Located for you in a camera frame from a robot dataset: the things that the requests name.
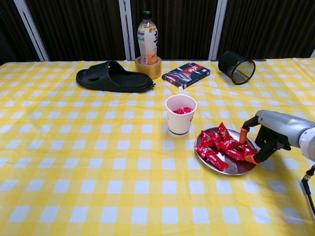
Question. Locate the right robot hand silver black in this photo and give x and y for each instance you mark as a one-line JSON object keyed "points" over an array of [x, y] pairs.
{"points": [[280, 127]]}

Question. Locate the yellow white checkered tablecloth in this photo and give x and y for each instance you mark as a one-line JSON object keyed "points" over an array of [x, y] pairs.
{"points": [[98, 159]]}

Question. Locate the orange drink plastic bottle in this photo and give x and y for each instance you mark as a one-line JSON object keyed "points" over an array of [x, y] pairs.
{"points": [[147, 44]]}

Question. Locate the aluminium frame post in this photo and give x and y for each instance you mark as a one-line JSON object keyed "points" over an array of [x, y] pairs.
{"points": [[124, 14], [218, 29], [32, 29]]}

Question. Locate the black red snack packet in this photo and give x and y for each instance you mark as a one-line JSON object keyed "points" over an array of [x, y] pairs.
{"points": [[187, 73]]}

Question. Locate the round metal plate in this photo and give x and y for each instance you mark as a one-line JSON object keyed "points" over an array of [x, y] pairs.
{"points": [[236, 167]]}

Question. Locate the brown packing tape roll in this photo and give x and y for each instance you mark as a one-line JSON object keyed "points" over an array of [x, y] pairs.
{"points": [[147, 71]]}

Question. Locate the black rubber slipper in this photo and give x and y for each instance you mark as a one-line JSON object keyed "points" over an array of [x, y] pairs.
{"points": [[128, 82]]}

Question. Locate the white paper cup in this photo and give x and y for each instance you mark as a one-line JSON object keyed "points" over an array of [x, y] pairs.
{"points": [[179, 125]]}

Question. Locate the black corrugated partition panel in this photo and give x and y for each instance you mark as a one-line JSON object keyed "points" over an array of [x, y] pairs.
{"points": [[270, 29], [9, 29], [184, 24], [78, 29]]}

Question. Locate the red candy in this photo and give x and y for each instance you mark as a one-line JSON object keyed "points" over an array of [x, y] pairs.
{"points": [[203, 151], [216, 141], [184, 109], [235, 154], [217, 161], [249, 150], [176, 111], [223, 130], [229, 144], [206, 138]]}

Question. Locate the black mesh pen holder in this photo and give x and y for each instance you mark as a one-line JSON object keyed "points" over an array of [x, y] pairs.
{"points": [[229, 64]]}

